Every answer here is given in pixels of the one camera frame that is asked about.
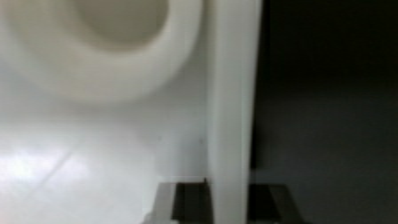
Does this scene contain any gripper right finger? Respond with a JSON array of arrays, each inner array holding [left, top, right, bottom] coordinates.
[[247, 184, 307, 224]]

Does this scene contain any white square tabletop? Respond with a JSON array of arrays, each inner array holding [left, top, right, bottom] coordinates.
[[0, 0, 261, 224]]

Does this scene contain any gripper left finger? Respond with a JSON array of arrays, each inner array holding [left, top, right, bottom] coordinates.
[[140, 182, 208, 224]]

